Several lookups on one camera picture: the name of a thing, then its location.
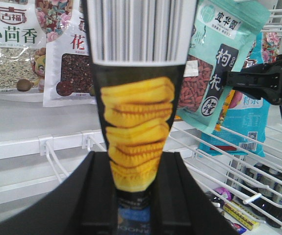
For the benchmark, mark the white fennel seed pouch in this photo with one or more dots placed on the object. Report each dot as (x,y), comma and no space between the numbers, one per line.
(21,36)

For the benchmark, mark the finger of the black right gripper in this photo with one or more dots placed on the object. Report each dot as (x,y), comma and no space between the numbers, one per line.
(259,81)

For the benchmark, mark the yellow red small box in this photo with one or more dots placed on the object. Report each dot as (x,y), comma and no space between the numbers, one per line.
(236,213)

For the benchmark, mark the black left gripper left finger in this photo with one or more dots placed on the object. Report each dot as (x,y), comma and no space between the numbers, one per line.
(84,204)

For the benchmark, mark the blue sweet potato noodle bag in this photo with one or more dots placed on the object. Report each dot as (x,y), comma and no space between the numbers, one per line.
(232,121)

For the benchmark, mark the white peppercorn pouch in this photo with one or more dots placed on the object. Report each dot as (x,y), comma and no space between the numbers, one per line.
(68,78)

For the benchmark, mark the black Franzzi cookie box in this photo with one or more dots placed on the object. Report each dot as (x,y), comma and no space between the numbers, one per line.
(138,50)

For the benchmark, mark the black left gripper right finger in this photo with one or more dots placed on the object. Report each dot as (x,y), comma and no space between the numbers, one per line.
(178,204)

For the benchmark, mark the teal goji berry pouch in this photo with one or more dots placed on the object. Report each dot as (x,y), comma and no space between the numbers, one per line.
(224,32)

